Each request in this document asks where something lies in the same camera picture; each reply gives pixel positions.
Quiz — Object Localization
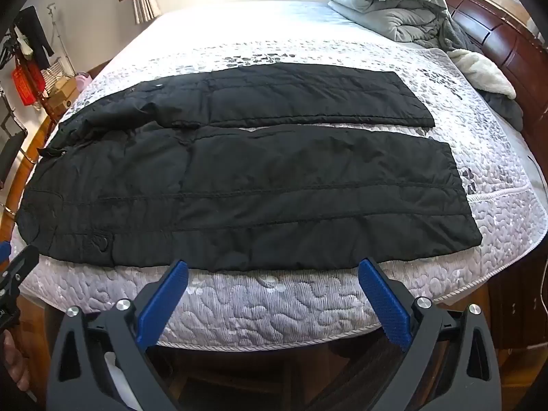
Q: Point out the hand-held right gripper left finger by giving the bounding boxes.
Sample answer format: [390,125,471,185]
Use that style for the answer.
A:
[46,259,202,411]

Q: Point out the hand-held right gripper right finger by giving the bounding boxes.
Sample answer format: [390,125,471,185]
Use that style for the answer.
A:
[357,258,501,411]

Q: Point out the black padded pants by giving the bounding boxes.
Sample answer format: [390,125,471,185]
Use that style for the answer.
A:
[15,62,484,273]

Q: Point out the person's left hand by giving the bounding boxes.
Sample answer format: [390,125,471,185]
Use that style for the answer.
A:
[0,329,30,395]

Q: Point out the bed with white quilted cover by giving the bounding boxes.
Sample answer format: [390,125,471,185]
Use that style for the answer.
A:
[17,0,542,349]

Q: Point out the black mesh chair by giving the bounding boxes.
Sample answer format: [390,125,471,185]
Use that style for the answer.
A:
[0,127,29,190]

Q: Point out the brown wooden bedside cabinet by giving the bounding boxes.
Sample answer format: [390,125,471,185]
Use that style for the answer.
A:
[488,240,548,352]

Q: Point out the cardboard boxes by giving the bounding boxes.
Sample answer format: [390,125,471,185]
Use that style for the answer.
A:
[46,77,80,115]

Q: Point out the red bag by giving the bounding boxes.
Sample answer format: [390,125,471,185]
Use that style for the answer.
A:
[12,66,46,106]

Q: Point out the wooden coat rack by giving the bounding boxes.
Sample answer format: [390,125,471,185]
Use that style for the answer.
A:
[0,4,56,108]

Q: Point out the black hanging garment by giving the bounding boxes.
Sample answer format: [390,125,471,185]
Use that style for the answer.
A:
[19,6,55,70]

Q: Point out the dark grey cloth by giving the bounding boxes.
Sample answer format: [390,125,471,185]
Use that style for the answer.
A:
[483,91,525,133]

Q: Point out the white fleece blanket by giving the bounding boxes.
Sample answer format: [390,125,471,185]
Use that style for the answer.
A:
[447,48,517,100]

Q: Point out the grey folded duvet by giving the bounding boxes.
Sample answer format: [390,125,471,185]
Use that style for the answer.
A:
[314,0,480,50]

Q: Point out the brown wooden headboard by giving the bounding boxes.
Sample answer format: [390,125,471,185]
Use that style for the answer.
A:
[428,0,548,146]

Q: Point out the metal wire rack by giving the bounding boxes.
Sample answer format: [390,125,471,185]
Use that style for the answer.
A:
[43,3,77,91]

